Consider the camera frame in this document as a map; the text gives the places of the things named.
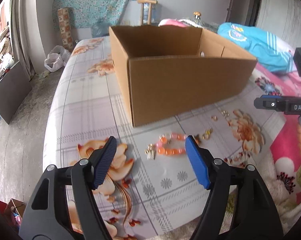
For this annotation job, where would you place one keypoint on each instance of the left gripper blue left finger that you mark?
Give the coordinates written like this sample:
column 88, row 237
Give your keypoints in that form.
column 47, row 215

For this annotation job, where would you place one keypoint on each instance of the dark grey cabinet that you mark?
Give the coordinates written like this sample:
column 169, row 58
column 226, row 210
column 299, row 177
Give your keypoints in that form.
column 14, row 88

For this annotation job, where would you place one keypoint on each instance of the clear water bottle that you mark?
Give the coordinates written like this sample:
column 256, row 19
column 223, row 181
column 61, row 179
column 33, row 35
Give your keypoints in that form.
column 100, row 29

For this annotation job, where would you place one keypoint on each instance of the pink floral quilt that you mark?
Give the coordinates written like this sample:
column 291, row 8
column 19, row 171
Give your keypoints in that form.
column 174, row 198

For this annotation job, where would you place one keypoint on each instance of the small mushroom figurine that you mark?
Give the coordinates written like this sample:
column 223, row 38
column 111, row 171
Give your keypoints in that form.
column 197, row 15

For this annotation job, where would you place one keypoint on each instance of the brown cardboard box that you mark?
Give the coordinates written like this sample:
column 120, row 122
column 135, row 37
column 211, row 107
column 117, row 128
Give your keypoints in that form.
column 168, row 70

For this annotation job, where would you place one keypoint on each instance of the wooden chair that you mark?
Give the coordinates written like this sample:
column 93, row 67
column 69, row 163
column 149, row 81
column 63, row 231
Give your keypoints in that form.
column 141, row 2

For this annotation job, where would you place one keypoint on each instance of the white plastic bag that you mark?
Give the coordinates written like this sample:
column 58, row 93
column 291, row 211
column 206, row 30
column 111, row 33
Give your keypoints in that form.
column 56, row 59

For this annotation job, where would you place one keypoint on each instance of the gold butterfly charm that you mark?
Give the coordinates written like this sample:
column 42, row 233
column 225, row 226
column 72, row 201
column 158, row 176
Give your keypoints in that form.
column 197, row 139

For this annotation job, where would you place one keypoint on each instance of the orange patterned tall box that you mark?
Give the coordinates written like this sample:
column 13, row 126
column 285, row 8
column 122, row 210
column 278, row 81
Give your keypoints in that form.
column 65, row 28

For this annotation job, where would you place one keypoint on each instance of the gold earring charm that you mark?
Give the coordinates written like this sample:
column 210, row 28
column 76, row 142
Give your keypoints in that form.
column 225, row 114

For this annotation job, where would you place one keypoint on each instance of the grey patterned pillow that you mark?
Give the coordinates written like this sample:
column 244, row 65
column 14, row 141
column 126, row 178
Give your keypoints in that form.
column 198, row 23

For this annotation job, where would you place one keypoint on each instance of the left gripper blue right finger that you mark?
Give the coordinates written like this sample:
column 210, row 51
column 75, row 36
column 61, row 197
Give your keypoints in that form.
column 255, row 215

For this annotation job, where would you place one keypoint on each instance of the grey window curtain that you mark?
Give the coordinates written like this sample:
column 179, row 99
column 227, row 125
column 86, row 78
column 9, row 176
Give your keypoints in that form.
column 20, row 48

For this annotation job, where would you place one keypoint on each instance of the floral grey bed sheet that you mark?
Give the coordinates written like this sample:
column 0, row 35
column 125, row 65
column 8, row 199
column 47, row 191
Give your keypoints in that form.
column 87, row 109

